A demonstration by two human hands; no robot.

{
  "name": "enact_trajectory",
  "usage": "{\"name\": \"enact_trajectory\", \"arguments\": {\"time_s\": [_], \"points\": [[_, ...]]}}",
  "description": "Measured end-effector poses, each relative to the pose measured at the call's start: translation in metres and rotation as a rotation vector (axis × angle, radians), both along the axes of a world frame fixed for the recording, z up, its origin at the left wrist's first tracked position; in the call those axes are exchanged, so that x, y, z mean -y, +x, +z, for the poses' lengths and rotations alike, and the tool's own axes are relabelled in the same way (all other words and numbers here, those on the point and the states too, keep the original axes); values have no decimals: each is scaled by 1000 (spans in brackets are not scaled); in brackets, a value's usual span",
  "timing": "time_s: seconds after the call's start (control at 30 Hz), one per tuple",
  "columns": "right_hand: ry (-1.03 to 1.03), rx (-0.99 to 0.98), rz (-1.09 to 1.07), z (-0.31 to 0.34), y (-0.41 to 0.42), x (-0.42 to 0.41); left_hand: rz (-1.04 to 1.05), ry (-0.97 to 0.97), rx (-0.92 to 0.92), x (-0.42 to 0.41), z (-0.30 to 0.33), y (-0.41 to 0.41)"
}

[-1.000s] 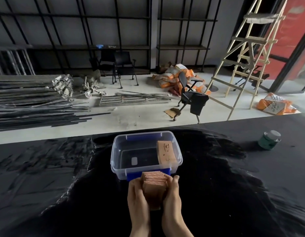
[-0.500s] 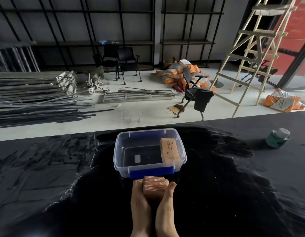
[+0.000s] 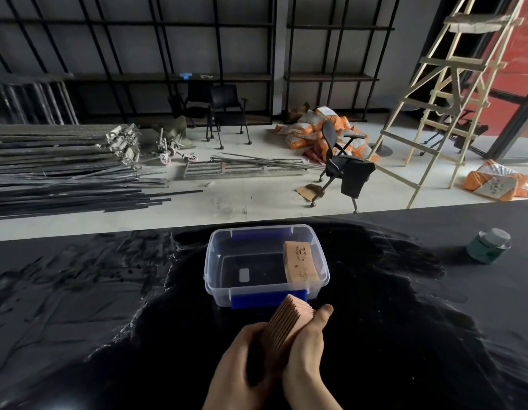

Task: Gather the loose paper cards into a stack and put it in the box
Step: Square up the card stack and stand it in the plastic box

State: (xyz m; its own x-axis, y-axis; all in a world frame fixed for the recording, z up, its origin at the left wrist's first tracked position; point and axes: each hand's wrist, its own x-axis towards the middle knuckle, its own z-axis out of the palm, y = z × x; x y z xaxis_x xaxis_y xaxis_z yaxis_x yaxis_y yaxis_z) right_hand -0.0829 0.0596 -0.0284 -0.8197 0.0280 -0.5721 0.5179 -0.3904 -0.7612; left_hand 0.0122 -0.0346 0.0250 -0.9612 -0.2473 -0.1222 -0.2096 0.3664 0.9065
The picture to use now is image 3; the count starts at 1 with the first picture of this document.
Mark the pile of orange sacks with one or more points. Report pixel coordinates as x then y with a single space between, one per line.
319 132

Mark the orange and white sack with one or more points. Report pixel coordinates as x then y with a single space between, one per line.
496 181

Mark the black folding chair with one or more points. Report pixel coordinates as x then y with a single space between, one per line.
227 108

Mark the blue object on shelf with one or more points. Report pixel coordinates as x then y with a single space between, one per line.
186 75

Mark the person's right hand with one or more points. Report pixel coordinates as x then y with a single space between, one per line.
304 362

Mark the black metal shelving rack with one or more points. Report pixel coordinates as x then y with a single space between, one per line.
131 59
336 59

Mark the brown cardboard scrap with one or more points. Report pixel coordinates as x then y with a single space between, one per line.
310 192

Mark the person's left hand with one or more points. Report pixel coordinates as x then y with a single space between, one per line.
234 371

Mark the metal grid frame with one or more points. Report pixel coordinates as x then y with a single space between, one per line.
242 166

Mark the black swivel office chair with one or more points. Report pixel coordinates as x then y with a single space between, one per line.
341 166

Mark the person's left thumb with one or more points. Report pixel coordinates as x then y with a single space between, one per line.
264 386

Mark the person's right thumb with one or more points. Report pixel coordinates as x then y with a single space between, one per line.
320 322

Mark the leaning metal panels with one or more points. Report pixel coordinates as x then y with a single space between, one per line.
29 102

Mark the brown paper sleeves bundle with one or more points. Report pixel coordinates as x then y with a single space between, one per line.
300 262

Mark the stack of brown paper sleeves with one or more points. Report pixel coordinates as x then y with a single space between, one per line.
285 328

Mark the wooden stepladder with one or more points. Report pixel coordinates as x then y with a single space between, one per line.
451 93

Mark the caster wheel assembly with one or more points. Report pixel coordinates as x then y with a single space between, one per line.
172 150

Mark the pile of metal bars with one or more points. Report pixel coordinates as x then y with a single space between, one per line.
63 170

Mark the clear plastic storage box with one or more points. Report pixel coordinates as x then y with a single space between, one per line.
266 264

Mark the green jar with white lid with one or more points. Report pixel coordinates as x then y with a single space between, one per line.
488 246

